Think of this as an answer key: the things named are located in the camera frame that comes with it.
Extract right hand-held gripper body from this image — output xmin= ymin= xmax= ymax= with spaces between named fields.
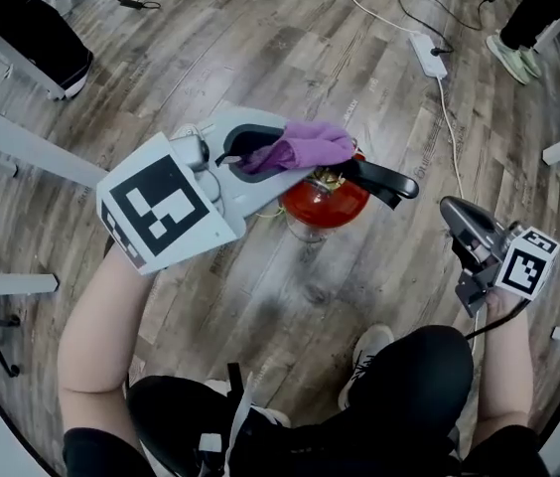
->
xmin=453 ymin=221 xmax=560 ymax=317

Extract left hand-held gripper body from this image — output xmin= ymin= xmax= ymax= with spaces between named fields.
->
xmin=95 ymin=124 xmax=246 ymax=276

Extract purple cloth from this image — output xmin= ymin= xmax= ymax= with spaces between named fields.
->
xmin=237 ymin=120 xmax=355 ymax=176

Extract red fire extinguisher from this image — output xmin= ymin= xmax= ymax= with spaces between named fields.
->
xmin=278 ymin=139 xmax=420 ymax=242

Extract person's left forearm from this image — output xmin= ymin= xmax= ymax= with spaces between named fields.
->
xmin=56 ymin=238 xmax=155 ymax=431

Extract person's right forearm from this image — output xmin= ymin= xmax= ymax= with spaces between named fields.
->
xmin=473 ymin=310 xmax=534 ymax=434

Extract person's right hand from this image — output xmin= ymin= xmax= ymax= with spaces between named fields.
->
xmin=484 ymin=288 xmax=527 ymax=317

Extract person's right shoe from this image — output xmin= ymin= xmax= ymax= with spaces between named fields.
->
xmin=337 ymin=323 xmax=395 ymax=411

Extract person's shoe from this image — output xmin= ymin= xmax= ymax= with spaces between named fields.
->
xmin=337 ymin=323 xmax=395 ymax=411
xmin=247 ymin=404 xmax=291 ymax=429

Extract person's right leg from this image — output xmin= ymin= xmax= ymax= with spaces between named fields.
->
xmin=347 ymin=324 xmax=475 ymax=461

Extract person's leg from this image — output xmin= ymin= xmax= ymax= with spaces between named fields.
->
xmin=347 ymin=324 xmax=475 ymax=461
xmin=125 ymin=375 xmax=271 ymax=477

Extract white power strip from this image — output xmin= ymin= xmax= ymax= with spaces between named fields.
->
xmin=407 ymin=32 xmax=449 ymax=78

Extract person's black shirt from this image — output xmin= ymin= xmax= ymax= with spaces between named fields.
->
xmin=61 ymin=422 xmax=554 ymax=477

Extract person's left leg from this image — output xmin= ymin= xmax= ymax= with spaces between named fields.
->
xmin=125 ymin=375 xmax=271 ymax=477

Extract person's left shoe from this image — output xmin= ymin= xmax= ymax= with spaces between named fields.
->
xmin=247 ymin=404 xmax=291 ymax=429

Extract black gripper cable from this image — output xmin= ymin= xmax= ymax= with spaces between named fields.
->
xmin=461 ymin=298 xmax=532 ymax=342

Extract black plugged cable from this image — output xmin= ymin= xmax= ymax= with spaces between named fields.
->
xmin=398 ymin=0 xmax=485 ymax=55

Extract grey webbing strap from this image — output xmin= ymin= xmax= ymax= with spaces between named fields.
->
xmin=227 ymin=373 xmax=256 ymax=477

